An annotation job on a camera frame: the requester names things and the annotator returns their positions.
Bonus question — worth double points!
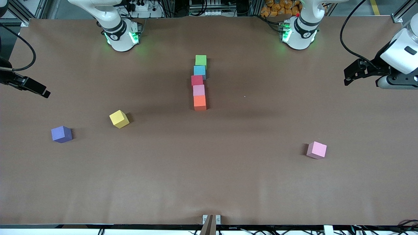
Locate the large table cover sheet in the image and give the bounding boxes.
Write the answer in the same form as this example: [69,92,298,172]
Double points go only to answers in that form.
[0,16,418,226]

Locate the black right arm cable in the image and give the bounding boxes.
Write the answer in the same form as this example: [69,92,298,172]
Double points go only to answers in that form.
[0,23,36,71]

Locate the pile of orange bags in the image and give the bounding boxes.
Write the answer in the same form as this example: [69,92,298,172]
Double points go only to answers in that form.
[261,0,302,17]

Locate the yellow foam cube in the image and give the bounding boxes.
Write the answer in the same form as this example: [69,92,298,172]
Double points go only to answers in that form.
[109,110,130,129]

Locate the white power strip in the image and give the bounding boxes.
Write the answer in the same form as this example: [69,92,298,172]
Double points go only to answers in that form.
[126,0,164,18]

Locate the purple foam cube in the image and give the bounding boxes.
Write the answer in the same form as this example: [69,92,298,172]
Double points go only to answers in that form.
[51,126,73,144]

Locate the brown strip at table edge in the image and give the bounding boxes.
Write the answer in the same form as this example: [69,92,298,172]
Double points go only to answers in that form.
[200,214,217,235]

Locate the aluminium frame profile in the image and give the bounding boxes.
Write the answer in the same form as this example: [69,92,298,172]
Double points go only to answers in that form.
[392,0,418,24]
[0,0,44,27]

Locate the orange foam cube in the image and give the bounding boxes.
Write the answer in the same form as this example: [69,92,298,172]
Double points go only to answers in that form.
[194,95,207,111]

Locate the white electronics unit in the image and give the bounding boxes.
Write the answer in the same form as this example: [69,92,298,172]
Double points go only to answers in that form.
[189,0,236,17]

